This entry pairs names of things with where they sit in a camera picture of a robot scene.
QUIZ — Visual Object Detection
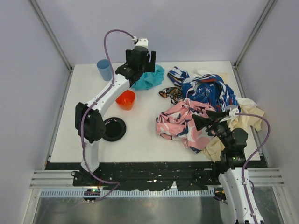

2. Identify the turquoise cloth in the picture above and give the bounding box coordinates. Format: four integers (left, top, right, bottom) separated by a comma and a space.
131, 64, 165, 91

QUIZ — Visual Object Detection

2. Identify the pink navy patterned cloth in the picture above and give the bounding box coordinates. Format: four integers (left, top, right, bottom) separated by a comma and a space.
156, 98, 215, 153

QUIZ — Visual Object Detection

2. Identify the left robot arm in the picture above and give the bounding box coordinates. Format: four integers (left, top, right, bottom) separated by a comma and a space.
75, 46, 156, 173

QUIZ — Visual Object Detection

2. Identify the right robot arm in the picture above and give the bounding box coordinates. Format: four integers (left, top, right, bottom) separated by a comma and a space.
192, 108, 264, 224

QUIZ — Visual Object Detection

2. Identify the cream yellow cloth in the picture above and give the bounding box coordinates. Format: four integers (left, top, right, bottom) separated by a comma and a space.
201, 107, 265, 162

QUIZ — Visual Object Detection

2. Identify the blue white red patterned cloth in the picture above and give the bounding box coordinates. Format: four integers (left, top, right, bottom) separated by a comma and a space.
167, 66, 240, 112

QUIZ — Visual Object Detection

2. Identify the black orange patterned cloth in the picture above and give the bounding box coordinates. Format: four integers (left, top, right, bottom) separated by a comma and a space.
158, 86, 184, 105

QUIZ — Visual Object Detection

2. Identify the light blue plastic cup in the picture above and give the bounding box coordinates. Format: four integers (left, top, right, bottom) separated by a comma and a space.
96, 59, 112, 81

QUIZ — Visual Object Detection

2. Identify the orange plastic bowl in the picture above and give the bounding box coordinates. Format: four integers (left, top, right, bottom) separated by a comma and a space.
116, 90, 135, 111

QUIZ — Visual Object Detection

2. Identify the black round disc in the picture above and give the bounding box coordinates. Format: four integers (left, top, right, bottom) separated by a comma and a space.
103, 117, 127, 142

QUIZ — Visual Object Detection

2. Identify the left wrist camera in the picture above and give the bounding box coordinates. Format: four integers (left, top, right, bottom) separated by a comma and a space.
132, 36, 149, 49

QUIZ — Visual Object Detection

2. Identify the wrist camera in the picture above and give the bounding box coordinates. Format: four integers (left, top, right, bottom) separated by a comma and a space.
132, 36, 149, 49
220, 105, 239, 122

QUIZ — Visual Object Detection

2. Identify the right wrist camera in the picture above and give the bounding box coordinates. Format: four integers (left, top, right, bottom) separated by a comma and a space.
220, 105, 239, 122

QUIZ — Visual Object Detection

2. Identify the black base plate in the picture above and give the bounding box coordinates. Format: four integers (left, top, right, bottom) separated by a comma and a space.
44, 161, 269, 191

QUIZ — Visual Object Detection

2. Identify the aluminium front rail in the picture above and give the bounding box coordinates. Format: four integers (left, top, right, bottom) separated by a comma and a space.
29, 168, 285, 189

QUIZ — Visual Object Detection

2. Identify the left aluminium frame post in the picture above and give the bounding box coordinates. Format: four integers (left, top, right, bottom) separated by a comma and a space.
29, 0, 74, 72

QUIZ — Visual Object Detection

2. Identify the aluminium frame post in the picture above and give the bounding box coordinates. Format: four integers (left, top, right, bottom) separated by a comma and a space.
29, 0, 74, 72
233, 0, 278, 70

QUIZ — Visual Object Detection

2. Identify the white slotted cable duct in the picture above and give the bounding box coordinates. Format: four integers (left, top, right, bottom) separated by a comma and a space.
40, 188, 215, 198

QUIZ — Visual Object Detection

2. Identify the right aluminium frame post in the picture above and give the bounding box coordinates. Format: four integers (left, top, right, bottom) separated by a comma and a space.
233, 0, 278, 70

